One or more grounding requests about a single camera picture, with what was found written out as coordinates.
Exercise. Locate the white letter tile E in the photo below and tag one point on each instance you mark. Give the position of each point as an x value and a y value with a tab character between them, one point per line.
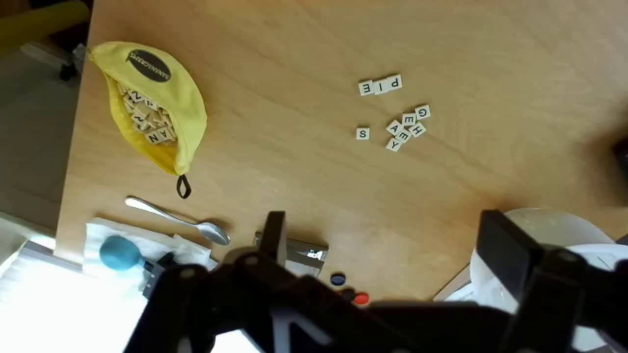
365	87

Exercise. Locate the red round cap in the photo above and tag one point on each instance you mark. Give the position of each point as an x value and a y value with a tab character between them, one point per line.
361	299

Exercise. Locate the yellow banana shaped pouch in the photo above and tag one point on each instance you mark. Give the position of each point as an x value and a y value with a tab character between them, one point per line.
184	104

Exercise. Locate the small white letter tile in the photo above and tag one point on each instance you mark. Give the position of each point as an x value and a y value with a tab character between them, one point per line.
408	118
392	144
402	136
416	130
394	126
422	112

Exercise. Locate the white cloth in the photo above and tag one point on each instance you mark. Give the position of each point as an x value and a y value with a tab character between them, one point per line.
108	228

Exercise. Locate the large white plastic bowl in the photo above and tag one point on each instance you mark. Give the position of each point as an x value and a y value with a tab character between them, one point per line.
555	226

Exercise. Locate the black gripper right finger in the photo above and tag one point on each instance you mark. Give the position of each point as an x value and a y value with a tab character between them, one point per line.
506	248

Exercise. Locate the white letter tile I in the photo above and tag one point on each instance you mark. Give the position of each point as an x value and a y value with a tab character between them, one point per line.
381	85

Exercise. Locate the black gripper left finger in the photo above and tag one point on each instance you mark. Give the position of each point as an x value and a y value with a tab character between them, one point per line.
271	236

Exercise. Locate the dark blue round cap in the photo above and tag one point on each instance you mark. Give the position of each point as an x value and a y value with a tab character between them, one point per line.
337	279

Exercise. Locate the white letter tile P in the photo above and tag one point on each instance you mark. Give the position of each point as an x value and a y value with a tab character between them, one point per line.
392	83

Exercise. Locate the silver metal spoon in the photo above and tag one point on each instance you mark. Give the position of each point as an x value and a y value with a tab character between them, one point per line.
208	230

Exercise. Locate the pile of white letter tiles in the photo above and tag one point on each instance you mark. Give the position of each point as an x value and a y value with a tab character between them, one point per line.
149	118

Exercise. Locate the white letter tile S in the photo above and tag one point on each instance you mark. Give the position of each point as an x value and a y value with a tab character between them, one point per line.
361	132

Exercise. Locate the black zipper pull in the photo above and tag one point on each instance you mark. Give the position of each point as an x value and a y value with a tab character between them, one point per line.
182	187

